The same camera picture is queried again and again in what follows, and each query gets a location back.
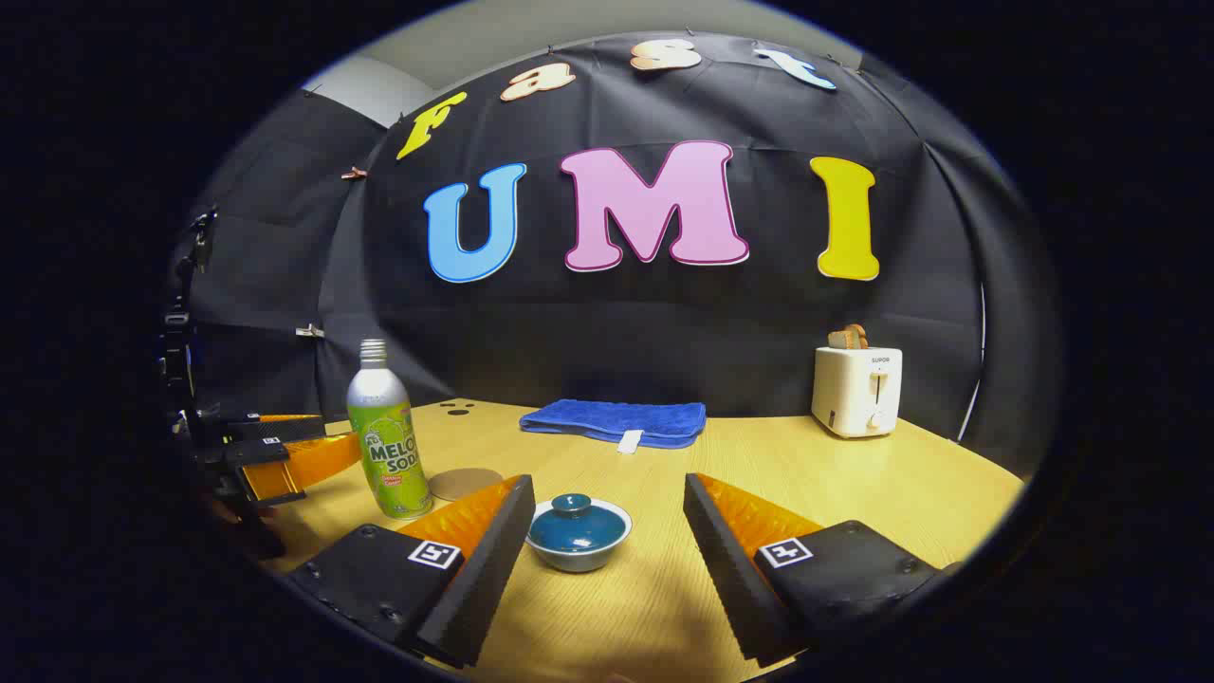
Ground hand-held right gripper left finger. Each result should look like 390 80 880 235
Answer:
285 474 537 670

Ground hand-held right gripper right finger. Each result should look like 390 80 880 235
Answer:
683 472 964 668

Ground silver green label water bottle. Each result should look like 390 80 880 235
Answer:
346 339 434 520

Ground white teacup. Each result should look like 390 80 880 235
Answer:
526 495 634 573

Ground brown round coaster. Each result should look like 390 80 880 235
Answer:
429 468 506 502

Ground blue teacup lid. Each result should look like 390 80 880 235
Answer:
528 493 627 554

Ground black stand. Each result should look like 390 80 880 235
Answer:
161 209 219 437

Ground blue folded towel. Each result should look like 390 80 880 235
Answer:
519 398 708 450

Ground white toaster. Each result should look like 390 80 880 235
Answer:
811 346 904 439

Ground black backdrop cloth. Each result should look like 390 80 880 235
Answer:
166 33 1054 475

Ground white cable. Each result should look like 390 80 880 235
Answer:
956 283 987 444

